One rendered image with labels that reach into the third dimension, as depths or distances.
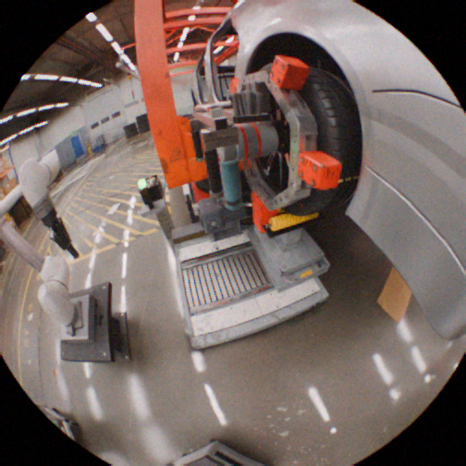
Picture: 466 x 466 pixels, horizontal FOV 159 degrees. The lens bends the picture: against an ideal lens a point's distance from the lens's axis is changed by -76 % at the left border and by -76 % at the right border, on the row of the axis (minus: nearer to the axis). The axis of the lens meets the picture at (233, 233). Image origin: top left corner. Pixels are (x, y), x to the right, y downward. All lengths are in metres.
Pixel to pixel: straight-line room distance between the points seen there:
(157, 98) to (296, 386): 1.68
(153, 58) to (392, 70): 1.02
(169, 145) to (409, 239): 1.11
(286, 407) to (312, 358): 0.32
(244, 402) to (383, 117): 1.18
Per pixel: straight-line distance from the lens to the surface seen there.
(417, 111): 0.39
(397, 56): 0.43
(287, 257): 1.04
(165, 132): 1.08
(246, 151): 0.63
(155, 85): 1.08
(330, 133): 0.50
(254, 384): 1.04
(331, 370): 1.12
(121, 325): 1.35
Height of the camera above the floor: 1.03
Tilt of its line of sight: 44 degrees down
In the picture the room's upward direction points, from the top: 8 degrees counter-clockwise
